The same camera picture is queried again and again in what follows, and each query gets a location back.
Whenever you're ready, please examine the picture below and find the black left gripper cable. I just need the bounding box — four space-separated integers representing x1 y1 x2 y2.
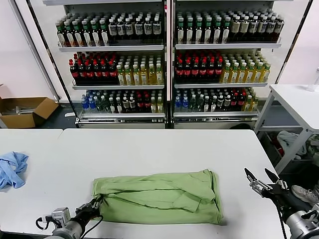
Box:
82 215 104 237

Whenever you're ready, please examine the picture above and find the white beverage shelf unit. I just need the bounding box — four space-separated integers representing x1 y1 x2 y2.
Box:
42 0 172 129
171 0 310 130

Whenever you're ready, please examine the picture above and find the glass cabinet door black frame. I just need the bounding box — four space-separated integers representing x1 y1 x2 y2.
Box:
273 0 319 85
10 0 80 129

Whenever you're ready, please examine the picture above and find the olive grey garment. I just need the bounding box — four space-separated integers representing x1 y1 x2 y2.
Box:
304 134 319 162

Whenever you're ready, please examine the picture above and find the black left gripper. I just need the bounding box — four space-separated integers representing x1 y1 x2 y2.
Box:
74 198 103 225

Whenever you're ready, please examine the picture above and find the red cap cola bottle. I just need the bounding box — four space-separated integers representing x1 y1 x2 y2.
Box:
214 57 223 83
207 57 216 83
191 57 200 83
77 59 86 85
69 59 79 85
175 57 184 83
85 59 94 85
108 59 118 85
100 59 110 85
199 57 208 83
93 59 102 85
183 57 192 83

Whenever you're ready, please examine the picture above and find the pale grey garment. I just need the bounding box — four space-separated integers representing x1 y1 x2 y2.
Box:
276 131 307 160

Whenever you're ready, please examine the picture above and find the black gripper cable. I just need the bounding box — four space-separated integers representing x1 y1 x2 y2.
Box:
82 215 104 237
275 199 290 239

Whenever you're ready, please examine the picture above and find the yellow juice bottle white cap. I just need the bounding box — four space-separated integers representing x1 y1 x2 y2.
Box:
148 63 156 85
262 63 271 83
155 62 163 85
116 64 125 86
247 62 256 84
132 64 140 86
230 62 240 84
222 62 231 84
255 62 264 83
239 62 248 84
140 63 149 86
124 64 133 86

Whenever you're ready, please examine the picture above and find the clear plastic container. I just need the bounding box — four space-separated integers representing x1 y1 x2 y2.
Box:
307 66 319 92

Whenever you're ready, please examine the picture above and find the green cap dark tea bottle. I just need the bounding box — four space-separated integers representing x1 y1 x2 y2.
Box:
194 17 204 45
221 17 231 44
89 19 100 47
80 20 91 47
176 17 186 45
63 21 74 47
71 20 82 47
185 17 194 45
55 21 66 47
213 17 222 45
203 17 213 45
98 19 109 46

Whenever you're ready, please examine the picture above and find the red garment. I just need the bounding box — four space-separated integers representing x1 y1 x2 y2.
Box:
270 139 283 156

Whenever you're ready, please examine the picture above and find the dark grey storage bin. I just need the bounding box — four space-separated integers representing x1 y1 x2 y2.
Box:
258 131 313 172

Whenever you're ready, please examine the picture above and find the green polo shirt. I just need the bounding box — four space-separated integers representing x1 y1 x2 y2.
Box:
91 168 224 226

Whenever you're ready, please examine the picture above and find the white label dark drink bottle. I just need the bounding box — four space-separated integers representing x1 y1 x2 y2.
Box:
248 16 258 42
116 18 126 41
265 16 276 42
134 17 144 40
143 17 152 40
257 16 266 42
274 17 285 42
152 16 161 40
124 17 134 41
108 19 118 42

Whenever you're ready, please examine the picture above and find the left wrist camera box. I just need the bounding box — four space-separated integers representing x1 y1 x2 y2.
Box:
51 207 71 225

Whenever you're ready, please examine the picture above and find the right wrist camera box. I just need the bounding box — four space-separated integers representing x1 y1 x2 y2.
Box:
307 203 319 219

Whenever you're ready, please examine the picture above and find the white side table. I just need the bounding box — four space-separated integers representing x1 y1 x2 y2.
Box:
253 84 319 174

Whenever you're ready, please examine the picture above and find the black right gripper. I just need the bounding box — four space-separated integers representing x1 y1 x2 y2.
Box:
244 168 312 217

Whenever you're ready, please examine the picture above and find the crumpled light blue garment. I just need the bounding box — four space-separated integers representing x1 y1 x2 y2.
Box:
0 151 29 190

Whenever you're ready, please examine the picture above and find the white sneaker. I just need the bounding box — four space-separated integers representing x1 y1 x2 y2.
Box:
291 185 319 206

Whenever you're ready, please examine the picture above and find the brown cardboard box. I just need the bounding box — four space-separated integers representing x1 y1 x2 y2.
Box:
0 84 59 129

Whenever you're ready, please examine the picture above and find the grey metal parts bundle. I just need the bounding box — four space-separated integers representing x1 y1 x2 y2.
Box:
3 105 34 116

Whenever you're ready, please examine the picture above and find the beige label dark drink bottle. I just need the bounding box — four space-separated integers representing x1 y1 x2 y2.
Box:
239 16 249 43
230 16 240 43

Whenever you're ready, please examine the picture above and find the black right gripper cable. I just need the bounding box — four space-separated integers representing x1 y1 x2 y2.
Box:
275 199 290 239

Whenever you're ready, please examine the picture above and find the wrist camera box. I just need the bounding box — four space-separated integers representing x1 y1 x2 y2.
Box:
51 207 71 225
307 203 319 219

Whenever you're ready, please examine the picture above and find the black camera cable loop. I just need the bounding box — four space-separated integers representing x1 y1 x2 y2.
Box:
36 216 53 231

